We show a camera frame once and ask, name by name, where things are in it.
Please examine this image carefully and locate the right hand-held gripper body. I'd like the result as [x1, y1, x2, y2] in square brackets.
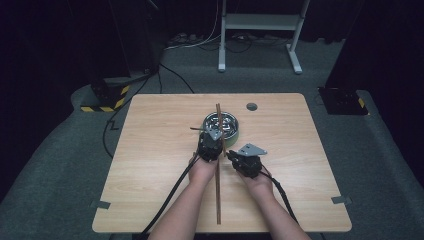
[229, 142, 269, 179]

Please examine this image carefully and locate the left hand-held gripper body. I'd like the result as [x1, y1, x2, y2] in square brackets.
[197, 127, 224, 163]

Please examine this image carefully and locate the metal bowl with green rim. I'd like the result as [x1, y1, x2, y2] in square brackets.
[201, 111, 240, 147]

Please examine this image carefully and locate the person's right hand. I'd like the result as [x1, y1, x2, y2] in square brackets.
[237, 166, 275, 194]

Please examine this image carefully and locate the person's left hand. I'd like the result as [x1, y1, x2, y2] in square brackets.
[188, 153, 218, 185]

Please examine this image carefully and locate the power strip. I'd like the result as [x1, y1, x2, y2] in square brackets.
[167, 32, 205, 47]

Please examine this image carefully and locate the grey tape strip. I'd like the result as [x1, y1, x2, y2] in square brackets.
[89, 199, 112, 211]
[330, 195, 353, 206]

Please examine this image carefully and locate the black yellow striped base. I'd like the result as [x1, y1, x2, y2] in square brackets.
[79, 78, 131, 114]

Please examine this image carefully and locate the black box right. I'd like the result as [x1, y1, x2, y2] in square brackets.
[317, 86, 371, 117]

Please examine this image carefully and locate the white metal stand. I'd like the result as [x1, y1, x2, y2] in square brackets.
[217, 0, 311, 75]

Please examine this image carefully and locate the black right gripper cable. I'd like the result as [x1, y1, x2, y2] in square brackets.
[259, 164, 301, 225]

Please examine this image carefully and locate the black floor cable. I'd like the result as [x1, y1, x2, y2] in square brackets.
[101, 71, 162, 160]
[158, 62, 196, 95]

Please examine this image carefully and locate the white floor cable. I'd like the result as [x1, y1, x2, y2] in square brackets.
[164, 0, 223, 51]

